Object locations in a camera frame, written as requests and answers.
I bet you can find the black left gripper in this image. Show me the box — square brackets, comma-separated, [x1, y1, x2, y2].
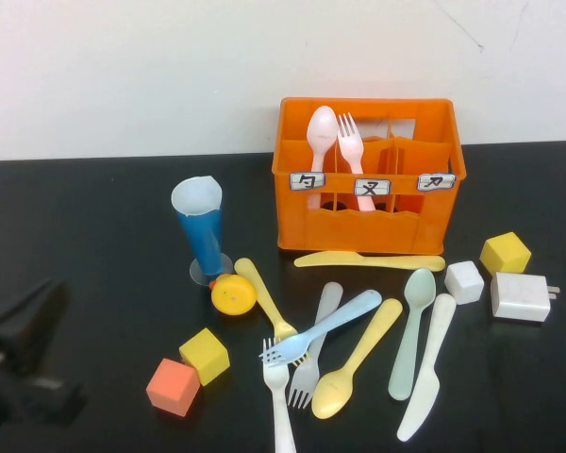
[0, 280, 71, 374]

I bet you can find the pink plastic fork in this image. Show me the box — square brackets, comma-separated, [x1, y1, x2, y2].
[336, 112, 377, 212]

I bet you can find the orange plastic cutlery holder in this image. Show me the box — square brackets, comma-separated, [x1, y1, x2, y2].
[270, 96, 467, 255]

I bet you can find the orange foam cube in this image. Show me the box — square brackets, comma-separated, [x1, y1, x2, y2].
[145, 357, 202, 418]

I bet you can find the yellow foam cube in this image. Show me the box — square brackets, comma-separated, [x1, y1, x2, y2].
[479, 230, 533, 276]
[178, 327, 231, 387]

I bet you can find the blue paper cone cup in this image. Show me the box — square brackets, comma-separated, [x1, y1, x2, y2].
[170, 175, 234, 287]

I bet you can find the yellow toy duck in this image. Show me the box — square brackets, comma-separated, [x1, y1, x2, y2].
[209, 273, 258, 315]

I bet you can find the yellow plastic fork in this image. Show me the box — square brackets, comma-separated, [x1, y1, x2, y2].
[234, 257, 308, 367]

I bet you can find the white plastic fork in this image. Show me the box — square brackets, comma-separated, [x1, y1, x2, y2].
[262, 337, 297, 453]

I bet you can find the grey plastic fork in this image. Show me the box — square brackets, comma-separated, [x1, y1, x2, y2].
[288, 281, 344, 410]

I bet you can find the paper label spoon character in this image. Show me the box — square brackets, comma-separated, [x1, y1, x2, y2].
[289, 172, 327, 193]

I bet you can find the light blue plastic fork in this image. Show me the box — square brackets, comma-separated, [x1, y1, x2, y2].
[258, 289, 383, 365]

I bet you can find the yellow plastic spoon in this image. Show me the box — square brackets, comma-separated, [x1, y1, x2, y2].
[310, 297, 404, 420]

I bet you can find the yellow plastic knife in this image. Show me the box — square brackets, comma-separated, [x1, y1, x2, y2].
[292, 250, 447, 273]

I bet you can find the pink plastic spoon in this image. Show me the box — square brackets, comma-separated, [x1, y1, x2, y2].
[306, 105, 340, 209]

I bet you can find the paper label fork character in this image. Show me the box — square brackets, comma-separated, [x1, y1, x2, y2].
[353, 177, 391, 197]

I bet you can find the pale green plastic spoon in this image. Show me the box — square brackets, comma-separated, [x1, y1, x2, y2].
[388, 267, 438, 402]

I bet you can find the white plastic knife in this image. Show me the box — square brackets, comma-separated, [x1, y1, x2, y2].
[395, 293, 458, 444]

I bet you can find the paper label knife character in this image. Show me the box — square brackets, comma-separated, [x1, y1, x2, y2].
[415, 173, 457, 193]

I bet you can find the white foam cube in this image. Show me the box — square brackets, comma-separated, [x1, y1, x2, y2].
[443, 260, 486, 306]

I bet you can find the white charger plug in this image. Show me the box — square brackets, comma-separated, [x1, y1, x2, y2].
[489, 272, 561, 324]

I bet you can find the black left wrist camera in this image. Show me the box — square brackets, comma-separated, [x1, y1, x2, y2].
[0, 348, 89, 426]

